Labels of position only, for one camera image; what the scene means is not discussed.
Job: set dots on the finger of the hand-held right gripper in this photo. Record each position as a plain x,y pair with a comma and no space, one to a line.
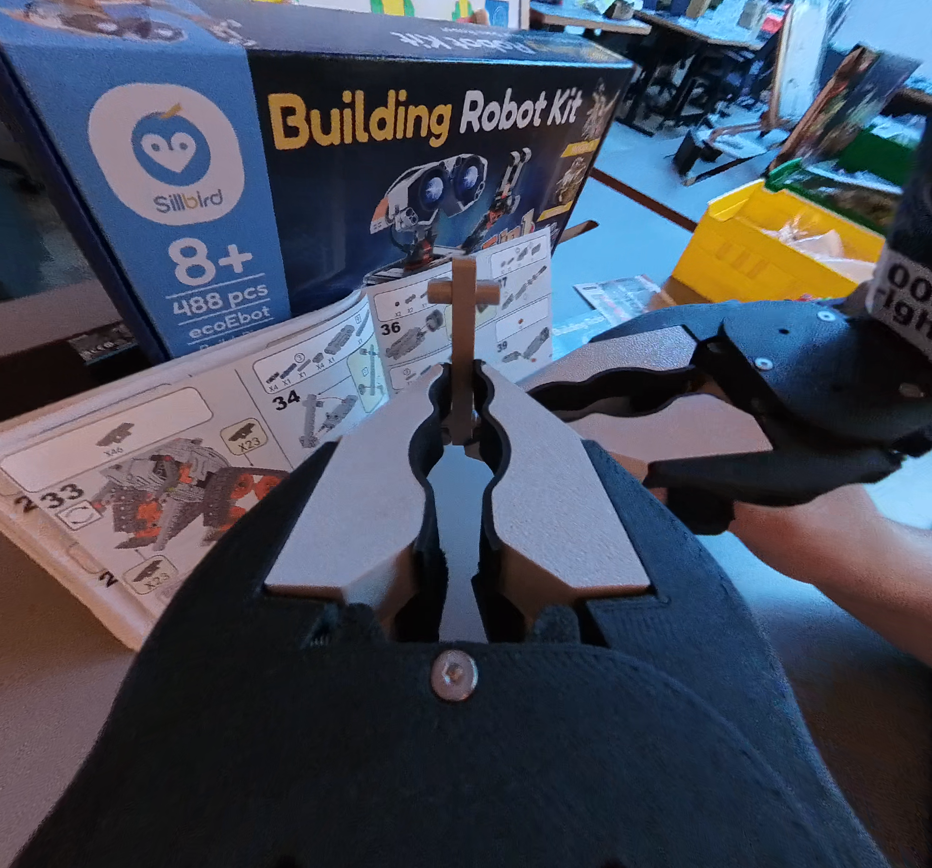
633,366
677,438

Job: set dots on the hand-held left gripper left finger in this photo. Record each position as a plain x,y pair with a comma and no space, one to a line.
349,519

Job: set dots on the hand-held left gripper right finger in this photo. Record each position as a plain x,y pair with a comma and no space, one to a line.
568,519

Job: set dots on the grey lever brick piece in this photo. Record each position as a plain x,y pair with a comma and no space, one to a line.
464,329

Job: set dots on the printed instruction booklet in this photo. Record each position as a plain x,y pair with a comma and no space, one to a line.
182,409

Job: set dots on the person's right forearm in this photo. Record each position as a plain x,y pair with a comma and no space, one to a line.
837,555

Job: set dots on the grey desk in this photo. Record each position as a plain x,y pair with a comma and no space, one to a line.
58,737

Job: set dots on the blue printed leaflet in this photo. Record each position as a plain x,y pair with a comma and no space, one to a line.
579,333

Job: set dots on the clear plastic bag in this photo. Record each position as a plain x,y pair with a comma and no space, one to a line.
823,246

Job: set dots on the yellow plastic bin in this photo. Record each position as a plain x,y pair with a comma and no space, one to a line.
735,257

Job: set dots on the dark illustrated box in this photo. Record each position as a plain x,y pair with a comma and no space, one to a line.
844,111

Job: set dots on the blue robot kit box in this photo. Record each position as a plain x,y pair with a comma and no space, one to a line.
327,155

